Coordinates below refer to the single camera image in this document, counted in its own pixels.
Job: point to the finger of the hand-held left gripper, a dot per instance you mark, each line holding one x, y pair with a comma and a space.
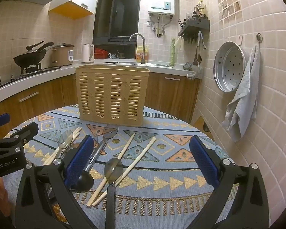
26, 132
0, 121

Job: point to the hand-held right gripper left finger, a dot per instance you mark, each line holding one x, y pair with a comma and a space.
78, 162

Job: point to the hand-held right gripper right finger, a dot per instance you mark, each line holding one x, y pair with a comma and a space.
203, 162

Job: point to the light wooden chopstick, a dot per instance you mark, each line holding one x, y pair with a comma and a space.
126, 148
77, 131
143, 152
48, 158

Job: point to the beige plastic utensil basket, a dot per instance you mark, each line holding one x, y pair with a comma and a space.
109, 95

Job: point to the person's left hand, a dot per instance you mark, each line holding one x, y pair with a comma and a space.
2, 195

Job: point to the black ladle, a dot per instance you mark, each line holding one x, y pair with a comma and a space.
84, 182

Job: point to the clear plastic spoon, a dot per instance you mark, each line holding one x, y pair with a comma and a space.
65, 138

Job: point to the wooden stool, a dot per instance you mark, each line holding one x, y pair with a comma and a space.
201, 122

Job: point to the large metal spoon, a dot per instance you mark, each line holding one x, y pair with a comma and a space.
108, 131

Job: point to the white kitchen countertop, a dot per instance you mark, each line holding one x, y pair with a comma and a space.
26, 85

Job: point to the black gas stove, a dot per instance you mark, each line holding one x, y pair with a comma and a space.
26, 72

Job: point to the black wok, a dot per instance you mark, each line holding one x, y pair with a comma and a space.
28, 58

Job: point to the grey hanging towel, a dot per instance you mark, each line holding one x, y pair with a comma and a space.
243, 100

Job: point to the beige rice cooker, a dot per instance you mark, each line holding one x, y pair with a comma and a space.
62, 56

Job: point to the grey sponge holder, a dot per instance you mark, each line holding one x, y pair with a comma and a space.
188, 66

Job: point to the perforated steel steamer tray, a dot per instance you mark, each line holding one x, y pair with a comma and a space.
230, 68

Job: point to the white electric kettle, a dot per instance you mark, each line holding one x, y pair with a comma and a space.
87, 53

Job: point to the red plastic basket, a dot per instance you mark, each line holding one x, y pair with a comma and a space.
100, 53

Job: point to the steel sink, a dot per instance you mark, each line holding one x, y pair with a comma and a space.
124, 62

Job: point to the white patterned cup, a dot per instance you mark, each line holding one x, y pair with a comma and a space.
112, 55

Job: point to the green loofah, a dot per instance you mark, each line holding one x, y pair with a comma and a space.
172, 53

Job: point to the dark cup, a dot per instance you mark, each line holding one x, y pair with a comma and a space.
120, 55

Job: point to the hanging tongs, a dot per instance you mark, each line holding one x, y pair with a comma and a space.
201, 41

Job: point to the white hanging cloth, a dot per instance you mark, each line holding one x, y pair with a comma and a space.
178, 43

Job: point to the yellow detergent bottle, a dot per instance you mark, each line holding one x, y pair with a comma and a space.
146, 53

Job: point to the steel faucet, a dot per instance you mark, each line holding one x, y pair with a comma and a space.
143, 50

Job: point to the dark chopsticks bundle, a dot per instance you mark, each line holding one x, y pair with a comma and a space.
181, 23

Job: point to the glass jar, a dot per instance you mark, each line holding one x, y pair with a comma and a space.
188, 16

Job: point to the dark sauce bottle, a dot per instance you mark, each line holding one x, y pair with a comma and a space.
195, 14

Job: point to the dark window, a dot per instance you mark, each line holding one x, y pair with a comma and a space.
116, 12

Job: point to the tall sauce bottle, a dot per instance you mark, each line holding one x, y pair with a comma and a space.
201, 9

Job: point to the pink wall hook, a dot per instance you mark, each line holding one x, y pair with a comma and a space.
240, 39

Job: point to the black wall rack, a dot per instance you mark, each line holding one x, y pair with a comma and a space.
195, 27

